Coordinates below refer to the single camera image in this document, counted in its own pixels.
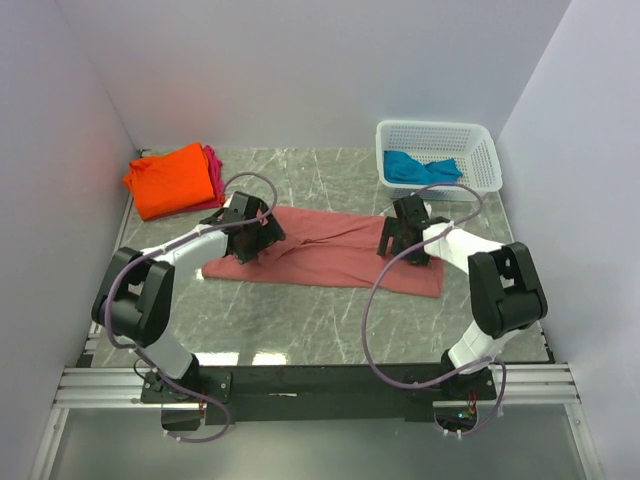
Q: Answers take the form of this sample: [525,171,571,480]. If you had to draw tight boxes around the salmon pink t-shirt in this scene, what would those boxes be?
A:
[201,205,446,300]

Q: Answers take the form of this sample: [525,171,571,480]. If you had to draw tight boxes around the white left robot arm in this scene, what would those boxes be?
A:
[91,192,286,402]

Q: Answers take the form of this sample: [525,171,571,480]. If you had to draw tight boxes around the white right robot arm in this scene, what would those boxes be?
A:
[361,195,548,399]

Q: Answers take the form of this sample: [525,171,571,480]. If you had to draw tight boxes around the blue t-shirt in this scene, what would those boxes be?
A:
[383,151,463,185]

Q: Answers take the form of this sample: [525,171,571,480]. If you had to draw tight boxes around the folded magenta t-shirt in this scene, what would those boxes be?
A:
[188,145,226,212]

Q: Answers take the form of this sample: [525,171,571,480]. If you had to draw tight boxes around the white plastic basket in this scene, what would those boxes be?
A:
[375,120,503,201]

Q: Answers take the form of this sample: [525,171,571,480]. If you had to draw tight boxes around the folded orange t-shirt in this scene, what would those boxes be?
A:
[122,142,219,221]

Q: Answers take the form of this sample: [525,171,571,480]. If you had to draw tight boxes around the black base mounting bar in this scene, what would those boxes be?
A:
[139,363,499,426]

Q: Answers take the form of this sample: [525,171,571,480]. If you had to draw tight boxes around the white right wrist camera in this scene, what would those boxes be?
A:
[423,201,433,217]

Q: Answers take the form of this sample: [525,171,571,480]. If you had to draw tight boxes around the aluminium frame rail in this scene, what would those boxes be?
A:
[27,319,606,480]

